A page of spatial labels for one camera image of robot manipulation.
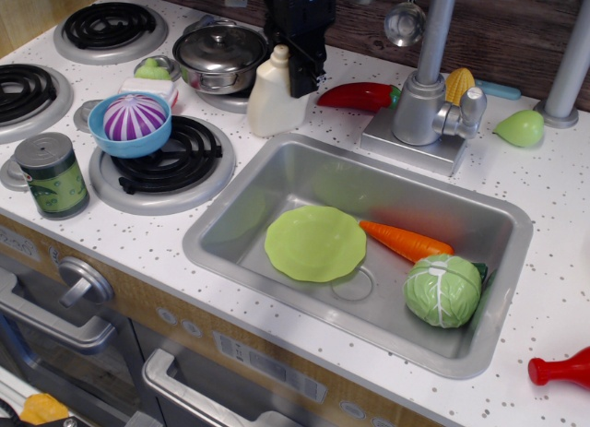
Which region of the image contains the yellow and black object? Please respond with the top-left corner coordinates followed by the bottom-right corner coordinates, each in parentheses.
top-left (1, 393), bottom-right (70, 426)

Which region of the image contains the silver vertical post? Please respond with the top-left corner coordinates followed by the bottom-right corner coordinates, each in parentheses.
top-left (534, 0), bottom-right (589, 129)

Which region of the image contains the green toy vegetable piece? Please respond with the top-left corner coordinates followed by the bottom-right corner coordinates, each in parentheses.
top-left (134, 58), bottom-right (171, 80)

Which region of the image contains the silver dishwasher door handle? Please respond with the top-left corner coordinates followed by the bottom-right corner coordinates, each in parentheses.
top-left (142, 349), bottom-right (299, 427)

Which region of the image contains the back left black burner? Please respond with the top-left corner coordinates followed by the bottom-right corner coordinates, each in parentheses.
top-left (53, 2), bottom-right (168, 65)

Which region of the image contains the red toy bottle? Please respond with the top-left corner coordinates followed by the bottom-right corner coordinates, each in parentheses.
top-left (527, 347), bottom-right (589, 390)

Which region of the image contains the steel pot with lid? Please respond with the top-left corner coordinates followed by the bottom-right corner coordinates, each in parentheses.
top-left (172, 23), bottom-right (268, 95)

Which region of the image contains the light green plastic plate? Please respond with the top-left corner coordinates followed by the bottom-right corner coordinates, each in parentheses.
top-left (264, 206), bottom-right (367, 283)

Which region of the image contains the yellow toy corn cob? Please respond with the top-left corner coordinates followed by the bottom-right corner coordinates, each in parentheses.
top-left (445, 67), bottom-right (476, 105)

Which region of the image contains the front left black burner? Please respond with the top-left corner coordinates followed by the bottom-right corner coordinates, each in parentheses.
top-left (1, 64), bottom-right (74, 144)

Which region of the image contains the green toy pear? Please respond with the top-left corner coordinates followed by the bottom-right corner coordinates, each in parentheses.
top-left (493, 110), bottom-right (544, 148)

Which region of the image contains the silver oven door handle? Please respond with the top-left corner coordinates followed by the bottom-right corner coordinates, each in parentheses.
top-left (1, 268), bottom-right (117, 354)

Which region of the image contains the silver oven knob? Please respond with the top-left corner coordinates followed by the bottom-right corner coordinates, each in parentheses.
top-left (58, 256), bottom-right (114, 308)

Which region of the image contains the front right black burner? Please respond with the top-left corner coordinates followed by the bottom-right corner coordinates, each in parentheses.
top-left (89, 116), bottom-right (235, 216)

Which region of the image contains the green toy cabbage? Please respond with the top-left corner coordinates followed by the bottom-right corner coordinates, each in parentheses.
top-left (403, 255), bottom-right (482, 328)

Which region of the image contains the silver toy faucet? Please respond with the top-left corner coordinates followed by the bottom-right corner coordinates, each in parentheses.
top-left (360, 0), bottom-right (487, 176)

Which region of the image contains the hanging steel ladle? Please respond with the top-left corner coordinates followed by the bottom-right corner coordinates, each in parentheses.
top-left (383, 0), bottom-right (426, 47)

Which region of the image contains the back right black burner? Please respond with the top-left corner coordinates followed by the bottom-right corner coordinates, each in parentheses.
top-left (183, 18), bottom-right (317, 115)

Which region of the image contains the white and red toy sponge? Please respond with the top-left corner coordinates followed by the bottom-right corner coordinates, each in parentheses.
top-left (118, 77), bottom-right (179, 108)

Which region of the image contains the cream detergent bottle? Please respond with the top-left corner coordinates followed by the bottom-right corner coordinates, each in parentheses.
top-left (246, 44), bottom-right (310, 137)

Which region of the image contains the black burner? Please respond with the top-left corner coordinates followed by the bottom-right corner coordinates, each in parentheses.
top-left (89, 116), bottom-right (235, 216)
top-left (183, 18), bottom-right (317, 115)
top-left (1, 64), bottom-right (74, 144)
top-left (53, 2), bottom-right (168, 65)

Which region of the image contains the purple striped toy onion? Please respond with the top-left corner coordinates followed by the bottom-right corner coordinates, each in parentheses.
top-left (103, 94), bottom-right (168, 141)

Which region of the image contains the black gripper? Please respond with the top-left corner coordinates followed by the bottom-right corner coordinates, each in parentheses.
top-left (264, 0), bottom-right (336, 99)

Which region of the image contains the light blue utensil handle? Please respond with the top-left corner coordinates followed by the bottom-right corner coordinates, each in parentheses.
top-left (475, 78), bottom-right (522, 101)

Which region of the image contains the orange toy carrot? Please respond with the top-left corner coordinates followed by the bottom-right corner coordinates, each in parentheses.
top-left (359, 220), bottom-right (454, 263)

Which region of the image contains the blue plastic bowl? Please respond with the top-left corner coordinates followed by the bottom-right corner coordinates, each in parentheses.
top-left (88, 92), bottom-right (171, 159)

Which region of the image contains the green labelled tin can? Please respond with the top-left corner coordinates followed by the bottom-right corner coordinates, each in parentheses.
top-left (14, 132), bottom-right (89, 219)

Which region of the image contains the silver metal sink basin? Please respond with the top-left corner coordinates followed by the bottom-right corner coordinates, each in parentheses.
top-left (183, 134), bottom-right (533, 379)

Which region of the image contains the red toy chili pepper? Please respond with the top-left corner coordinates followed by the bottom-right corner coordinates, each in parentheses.
top-left (316, 82), bottom-right (401, 113)

